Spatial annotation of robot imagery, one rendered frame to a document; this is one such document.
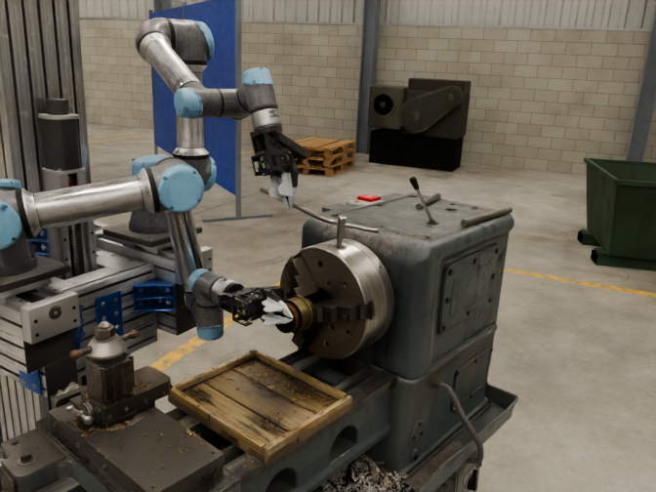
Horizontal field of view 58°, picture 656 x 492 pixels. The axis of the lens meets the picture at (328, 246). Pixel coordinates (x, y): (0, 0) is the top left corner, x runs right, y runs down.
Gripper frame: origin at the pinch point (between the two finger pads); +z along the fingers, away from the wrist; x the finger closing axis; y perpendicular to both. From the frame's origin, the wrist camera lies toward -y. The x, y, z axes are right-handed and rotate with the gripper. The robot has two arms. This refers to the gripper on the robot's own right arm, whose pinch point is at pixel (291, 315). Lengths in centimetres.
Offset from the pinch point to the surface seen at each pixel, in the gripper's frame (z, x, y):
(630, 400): 33, -111, -233
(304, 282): -6.4, 4.2, -11.1
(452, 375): 16, -33, -57
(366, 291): 10.2, 5.1, -16.7
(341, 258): 2.3, 12.3, -15.4
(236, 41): -395, 75, -311
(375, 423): 11.4, -36.1, -23.4
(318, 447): 11.8, -31.5, 0.8
